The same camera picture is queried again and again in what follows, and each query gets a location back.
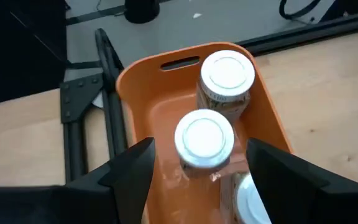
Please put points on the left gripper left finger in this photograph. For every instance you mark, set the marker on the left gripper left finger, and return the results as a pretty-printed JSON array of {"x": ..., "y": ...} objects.
[{"x": 132, "y": 180}]

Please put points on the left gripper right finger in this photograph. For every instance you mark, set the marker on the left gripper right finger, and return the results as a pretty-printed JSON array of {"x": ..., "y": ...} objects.
[{"x": 284, "y": 189}]

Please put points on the white-lid spice jar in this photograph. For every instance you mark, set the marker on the white-lid spice jar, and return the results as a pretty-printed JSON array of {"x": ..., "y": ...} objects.
[
  {"x": 247, "y": 202},
  {"x": 204, "y": 140},
  {"x": 225, "y": 81}
]

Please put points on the orange plastic bin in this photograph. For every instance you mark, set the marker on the orange plastic bin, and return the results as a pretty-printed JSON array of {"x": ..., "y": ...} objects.
[{"x": 163, "y": 109}]

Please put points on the black aluminium table frame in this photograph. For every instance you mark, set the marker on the black aluminium table frame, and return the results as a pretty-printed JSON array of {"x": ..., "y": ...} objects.
[{"x": 110, "y": 93}]

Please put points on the black round-base post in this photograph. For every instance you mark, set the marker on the black round-base post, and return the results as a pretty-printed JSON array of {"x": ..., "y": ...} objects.
[{"x": 141, "y": 9}]

